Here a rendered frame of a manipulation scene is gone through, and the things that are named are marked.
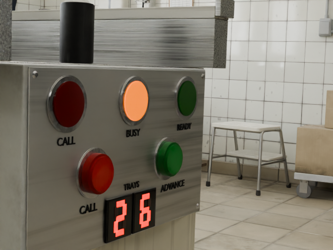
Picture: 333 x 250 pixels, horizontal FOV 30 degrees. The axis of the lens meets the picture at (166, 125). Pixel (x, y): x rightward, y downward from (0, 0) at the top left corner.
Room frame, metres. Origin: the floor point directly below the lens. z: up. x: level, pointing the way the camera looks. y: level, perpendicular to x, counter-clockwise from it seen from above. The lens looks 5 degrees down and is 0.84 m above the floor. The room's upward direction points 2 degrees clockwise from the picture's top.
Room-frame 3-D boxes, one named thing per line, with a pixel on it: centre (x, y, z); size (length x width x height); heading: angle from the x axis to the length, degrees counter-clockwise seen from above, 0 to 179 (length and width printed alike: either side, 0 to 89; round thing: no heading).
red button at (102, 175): (0.45, 0.05, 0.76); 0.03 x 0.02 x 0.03; 148
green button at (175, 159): (0.54, 0.00, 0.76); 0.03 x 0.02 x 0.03; 148
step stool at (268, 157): (4.38, -0.60, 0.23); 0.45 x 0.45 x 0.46; 50
